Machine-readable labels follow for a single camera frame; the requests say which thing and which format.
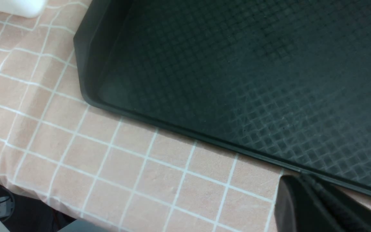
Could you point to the large white plastic bin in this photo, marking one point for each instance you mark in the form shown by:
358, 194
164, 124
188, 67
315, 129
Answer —
23, 8

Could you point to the pink checked tablecloth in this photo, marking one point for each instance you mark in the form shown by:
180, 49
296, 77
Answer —
111, 170

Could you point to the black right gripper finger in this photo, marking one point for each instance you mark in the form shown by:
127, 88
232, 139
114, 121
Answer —
306, 203

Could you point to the black plastic serving tray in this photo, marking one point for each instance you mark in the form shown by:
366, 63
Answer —
284, 81

